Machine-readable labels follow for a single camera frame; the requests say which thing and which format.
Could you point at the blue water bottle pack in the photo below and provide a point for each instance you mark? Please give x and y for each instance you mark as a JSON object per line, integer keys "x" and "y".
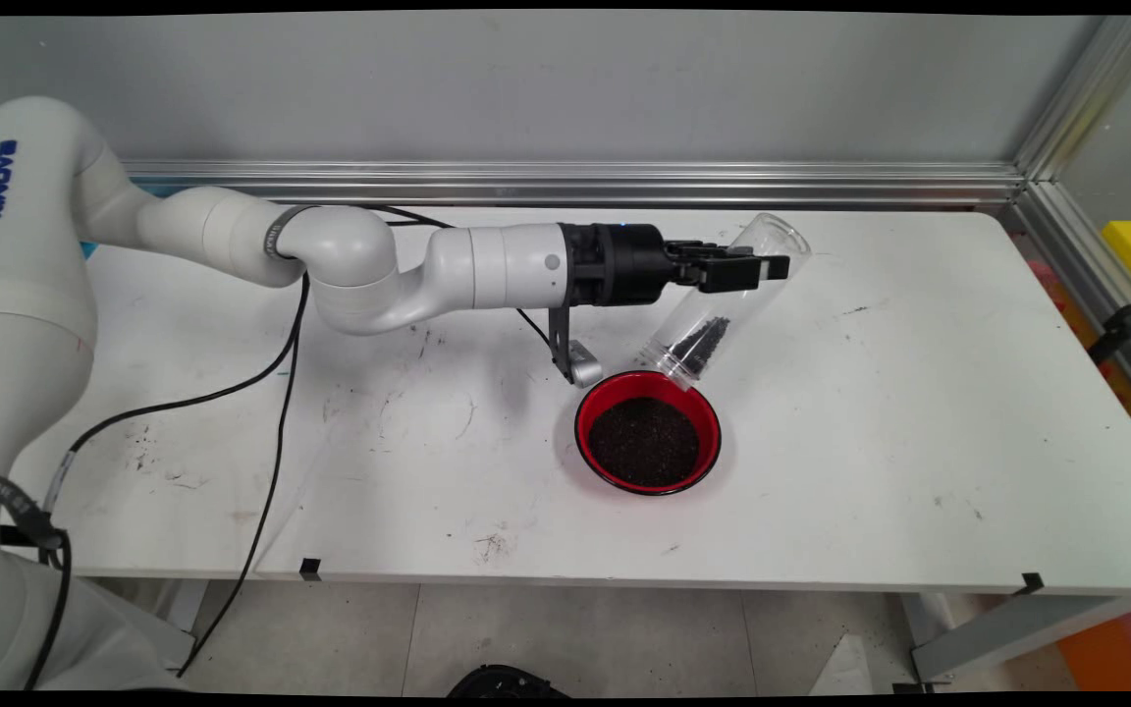
{"x": 87, "y": 249}

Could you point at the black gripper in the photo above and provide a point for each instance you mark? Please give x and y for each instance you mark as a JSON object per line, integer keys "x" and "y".
{"x": 619, "y": 265}

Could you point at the long aluminium frame rail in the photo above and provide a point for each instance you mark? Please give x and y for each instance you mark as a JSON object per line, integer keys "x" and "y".
{"x": 821, "y": 182}

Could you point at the red bowl black rim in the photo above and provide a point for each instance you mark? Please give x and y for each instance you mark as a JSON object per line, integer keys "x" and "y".
{"x": 610, "y": 393}

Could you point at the grey table leg brace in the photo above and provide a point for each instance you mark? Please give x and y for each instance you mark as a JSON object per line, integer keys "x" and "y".
{"x": 1017, "y": 628}

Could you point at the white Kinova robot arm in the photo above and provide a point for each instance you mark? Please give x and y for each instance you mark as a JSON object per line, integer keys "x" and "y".
{"x": 497, "y": 265}

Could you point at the large black granules pile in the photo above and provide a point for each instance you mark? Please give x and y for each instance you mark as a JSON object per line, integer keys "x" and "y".
{"x": 644, "y": 447}

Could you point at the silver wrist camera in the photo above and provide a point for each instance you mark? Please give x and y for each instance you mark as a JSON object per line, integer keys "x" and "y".
{"x": 585, "y": 365}

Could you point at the aluminium frame post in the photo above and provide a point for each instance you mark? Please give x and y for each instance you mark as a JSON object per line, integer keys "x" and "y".
{"x": 1081, "y": 93}

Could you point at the clear plastic jar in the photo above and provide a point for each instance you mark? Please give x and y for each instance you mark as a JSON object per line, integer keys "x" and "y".
{"x": 772, "y": 241}

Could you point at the black table edge clip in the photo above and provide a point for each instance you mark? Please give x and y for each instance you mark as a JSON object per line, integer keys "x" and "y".
{"x": 310, "y": 569}
{"x": 1032, "y": 583}

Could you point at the orange box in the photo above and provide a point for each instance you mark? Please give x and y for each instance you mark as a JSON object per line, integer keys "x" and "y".
{"x": 1120, "y": 648}

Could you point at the black camera bracket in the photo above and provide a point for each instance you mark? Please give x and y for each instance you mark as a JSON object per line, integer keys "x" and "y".
{"x": 560, "y": 339}

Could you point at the black round floor object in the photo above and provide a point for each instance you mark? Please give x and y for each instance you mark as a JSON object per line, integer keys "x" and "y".
{"x": 507, "y": 682}

